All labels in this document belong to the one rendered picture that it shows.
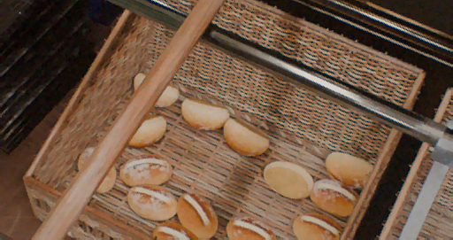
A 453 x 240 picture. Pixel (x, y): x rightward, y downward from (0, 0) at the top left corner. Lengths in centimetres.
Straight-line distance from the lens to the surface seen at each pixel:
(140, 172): 174
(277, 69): 122
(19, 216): 179
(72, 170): 181
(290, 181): 174
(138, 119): 113
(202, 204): 170
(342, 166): 176
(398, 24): 158
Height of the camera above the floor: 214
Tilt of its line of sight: 56 degrees down
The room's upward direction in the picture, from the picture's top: 3 degrees clockwise
